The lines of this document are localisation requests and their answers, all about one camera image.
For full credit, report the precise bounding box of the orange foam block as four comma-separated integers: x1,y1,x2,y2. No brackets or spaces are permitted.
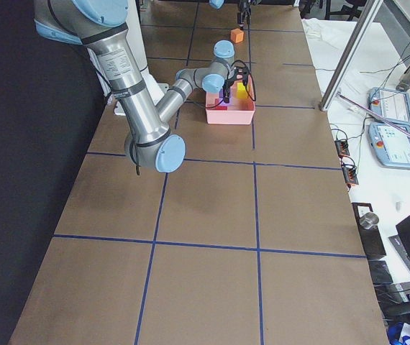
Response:
230,28,245,44

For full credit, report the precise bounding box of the upper teach pendant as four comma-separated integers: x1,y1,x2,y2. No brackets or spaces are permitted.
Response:
368,87,410,126

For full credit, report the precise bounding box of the lower teach pendant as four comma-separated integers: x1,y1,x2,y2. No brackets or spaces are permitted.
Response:
368,121,410,170

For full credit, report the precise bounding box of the teach pendant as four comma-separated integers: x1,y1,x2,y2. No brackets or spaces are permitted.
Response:
368,87,410,126
368,121,410,170

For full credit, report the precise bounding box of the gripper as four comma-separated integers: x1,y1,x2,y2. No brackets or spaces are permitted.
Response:
222,65,250,104
237,0,252,29

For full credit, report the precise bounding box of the reacher grabber stick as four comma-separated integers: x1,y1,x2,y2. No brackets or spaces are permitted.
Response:
336,92,410,138

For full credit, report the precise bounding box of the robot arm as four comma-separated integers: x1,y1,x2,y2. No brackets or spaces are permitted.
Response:
209,0,252,30
34,1,250,173

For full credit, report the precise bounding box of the aluminium frame post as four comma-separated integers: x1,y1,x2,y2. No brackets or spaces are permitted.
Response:
319,0,383,111

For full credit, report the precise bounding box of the metal cup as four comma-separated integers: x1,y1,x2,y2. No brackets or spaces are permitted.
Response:
359,212,379,230

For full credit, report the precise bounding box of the black box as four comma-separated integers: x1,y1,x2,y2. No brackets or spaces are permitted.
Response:
352,202,386,261

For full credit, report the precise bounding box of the yellow foam block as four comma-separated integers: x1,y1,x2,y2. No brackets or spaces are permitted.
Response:
236,82,251,100

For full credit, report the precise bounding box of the pink plastic bin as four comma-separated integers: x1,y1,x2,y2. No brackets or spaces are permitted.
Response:
206,82,255,125

